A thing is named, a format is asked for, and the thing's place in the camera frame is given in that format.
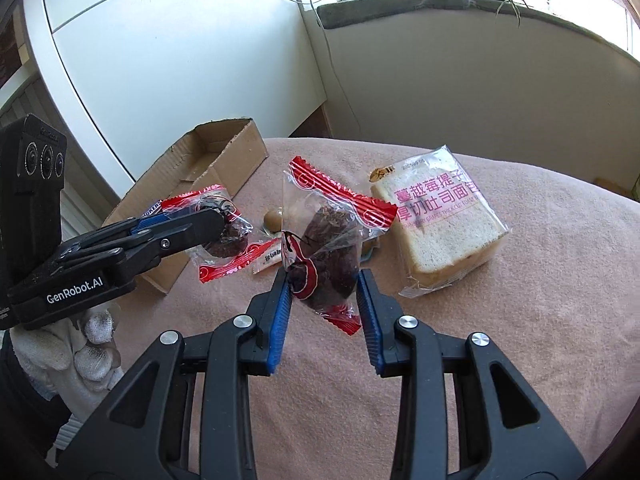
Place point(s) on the person's left hand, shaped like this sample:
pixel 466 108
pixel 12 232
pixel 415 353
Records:
pixel 75 360

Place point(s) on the person's left forearm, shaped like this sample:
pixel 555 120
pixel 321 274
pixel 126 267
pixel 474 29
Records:
pixel 25 410

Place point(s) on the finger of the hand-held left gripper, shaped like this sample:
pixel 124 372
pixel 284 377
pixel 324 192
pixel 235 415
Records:
pixel 170 240
pixel 160 216

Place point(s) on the sliced bread packet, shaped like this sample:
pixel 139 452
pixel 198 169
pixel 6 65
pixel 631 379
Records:
pixel 440 220

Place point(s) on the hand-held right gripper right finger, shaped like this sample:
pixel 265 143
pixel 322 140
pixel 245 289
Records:
pixel 372 320

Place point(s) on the white wardrobe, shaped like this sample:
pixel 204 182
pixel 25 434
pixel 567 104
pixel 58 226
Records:
pixel 175 60

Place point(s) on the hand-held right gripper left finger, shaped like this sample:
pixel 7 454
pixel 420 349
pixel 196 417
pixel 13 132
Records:
pixel 280 325

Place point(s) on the dark cake red-edged packet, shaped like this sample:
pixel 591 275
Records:
pixel 330 240
pixel 227 242

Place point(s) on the cardboard box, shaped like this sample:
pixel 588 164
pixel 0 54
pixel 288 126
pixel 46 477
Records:
pixel 210 160

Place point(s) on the small brown egg snack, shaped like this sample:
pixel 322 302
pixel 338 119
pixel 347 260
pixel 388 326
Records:
pixel 272 221

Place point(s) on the small white snack packet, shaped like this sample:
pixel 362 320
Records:
pixel 267 260

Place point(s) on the grey windowsill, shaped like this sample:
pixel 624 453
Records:
pixel 400 7

